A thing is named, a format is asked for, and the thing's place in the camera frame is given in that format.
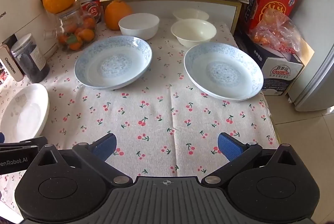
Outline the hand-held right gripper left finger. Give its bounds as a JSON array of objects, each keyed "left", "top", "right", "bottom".
[{"left": 33, "top": 133, "right": 133, "bottom": 185}]

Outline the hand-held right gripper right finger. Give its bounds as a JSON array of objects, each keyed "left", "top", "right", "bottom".
[{"left": 201, "top": 132, "right": 303, "bottom": 185}]

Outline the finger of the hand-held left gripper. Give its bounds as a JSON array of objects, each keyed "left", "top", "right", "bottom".
[{"left": 0, "top": 136, "right": 48, "bottom": 152}]

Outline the white plate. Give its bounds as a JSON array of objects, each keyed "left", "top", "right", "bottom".
[{"left": 0, "top": 83, "right": 50, "bottom": 143}]

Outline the blue patterned plate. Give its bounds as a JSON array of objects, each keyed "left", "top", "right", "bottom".
[
  {"left": 184, "top": 42, "right": 264, "bottom": 102},
  {"left": 74, "top": 36, "right": 152, "bottom": 91}
]

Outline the cream bowl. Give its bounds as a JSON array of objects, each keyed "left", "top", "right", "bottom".
[
  {"left": 171, "top": 19, "right": 217, "bottom": 48},
  {"left": 172, "top": 8, "right": 210, "bottom": 21}
]

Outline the white ceramic bowl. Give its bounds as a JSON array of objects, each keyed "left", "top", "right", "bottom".
[{"left": 118, "top": 13, "right": 160, "bottom": 40}]

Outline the cherry print tablecloth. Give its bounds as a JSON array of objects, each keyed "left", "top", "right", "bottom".
[{"left": 0, "top": 15, "right": 281, "bottom": 214}]

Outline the clear jar of dark contents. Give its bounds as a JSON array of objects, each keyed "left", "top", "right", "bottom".
[{"left": 10, "top": 33, "right": 51, "bottom": 83}]

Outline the dark water carton box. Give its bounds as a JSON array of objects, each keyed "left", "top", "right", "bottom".
[{"left": 233, "top": 28, "right": 315, "bottom": 95}]

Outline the glass jar of small oranges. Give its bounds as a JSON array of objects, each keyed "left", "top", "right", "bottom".
[{"left": 43, "top": 1, "right": 97, "bottom": 54}]

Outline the plastic bag of oranges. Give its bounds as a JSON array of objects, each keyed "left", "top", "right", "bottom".
[{"left": 249, "top": 9, "right": 302, "bottom": 54}]

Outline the white refrigerator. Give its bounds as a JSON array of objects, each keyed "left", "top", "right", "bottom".
[{"left": 295, "top": 0, "right": 334, "bottom": 112}]

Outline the large orange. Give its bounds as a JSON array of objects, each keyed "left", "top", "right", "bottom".
[{"left": 104, "top": 0, "right": 133, "bottom": 31}]

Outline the white air fryer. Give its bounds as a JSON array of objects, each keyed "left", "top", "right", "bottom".
[{"left": 0, "top": 0, "right": 59, "bottom": 81}]

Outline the white wood-trimmed cabinet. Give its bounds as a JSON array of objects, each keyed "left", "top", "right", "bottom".
[{"left": 100, "top": 0, "right": 242, "bottom": 34}]

